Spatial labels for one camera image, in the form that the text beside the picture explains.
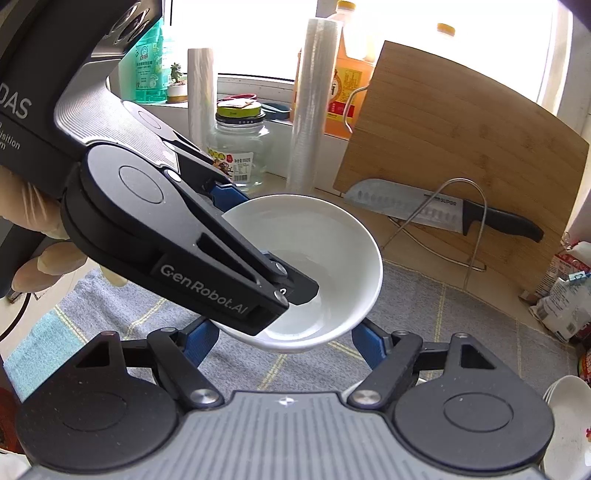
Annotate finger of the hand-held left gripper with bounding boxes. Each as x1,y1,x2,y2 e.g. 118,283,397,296
150,170,320,337
168,137,252,215

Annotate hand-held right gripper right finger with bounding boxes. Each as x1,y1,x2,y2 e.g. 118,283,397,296
346,318,499,409

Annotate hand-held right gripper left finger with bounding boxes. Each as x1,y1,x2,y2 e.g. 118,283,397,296
85,316,225,409

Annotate white bowl pink flowers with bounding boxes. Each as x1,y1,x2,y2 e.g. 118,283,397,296
212,195,385,355

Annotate person's left hand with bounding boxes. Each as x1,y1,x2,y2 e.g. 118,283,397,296
0,166,88,291

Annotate glass jar yellow-green lid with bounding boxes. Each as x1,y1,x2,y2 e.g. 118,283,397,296
206,99,273,195

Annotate grey checked dish towel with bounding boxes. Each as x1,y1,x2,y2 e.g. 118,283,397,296
0,261,583,416

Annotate small plastic wrap roll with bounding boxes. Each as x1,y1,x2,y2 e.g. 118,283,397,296
187,47,218,153

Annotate small teal container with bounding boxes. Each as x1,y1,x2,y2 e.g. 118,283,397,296
259,102,294,123

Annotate small potted plant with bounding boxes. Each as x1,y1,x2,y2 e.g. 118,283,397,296
165,62,190,104

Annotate large plastic wrap roll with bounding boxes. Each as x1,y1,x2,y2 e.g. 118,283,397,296
286,18,342,195

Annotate green dish soap bottle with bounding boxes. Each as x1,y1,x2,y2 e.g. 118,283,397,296
117,18,174,104

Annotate yellow cooking oil jug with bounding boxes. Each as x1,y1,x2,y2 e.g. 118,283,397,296
323,0,377,139

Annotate white plastic bag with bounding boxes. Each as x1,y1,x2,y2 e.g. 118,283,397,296
529,277,591,342

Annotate red patterned object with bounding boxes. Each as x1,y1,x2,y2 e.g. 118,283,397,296
0,388,24,457

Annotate clipped paper bag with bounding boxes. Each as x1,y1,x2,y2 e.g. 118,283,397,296
538,240,591,296

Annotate bamboo cutting board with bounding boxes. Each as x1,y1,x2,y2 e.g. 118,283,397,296
333,41,591,301

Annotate yellow-capped bottle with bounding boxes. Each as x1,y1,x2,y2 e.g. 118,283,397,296
434,22,458,47

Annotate steel wire rack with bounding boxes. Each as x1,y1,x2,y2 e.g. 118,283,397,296
342,85,490,291

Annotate black-handled kitchen knife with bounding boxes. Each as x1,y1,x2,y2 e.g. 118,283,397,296
344,179,546,244

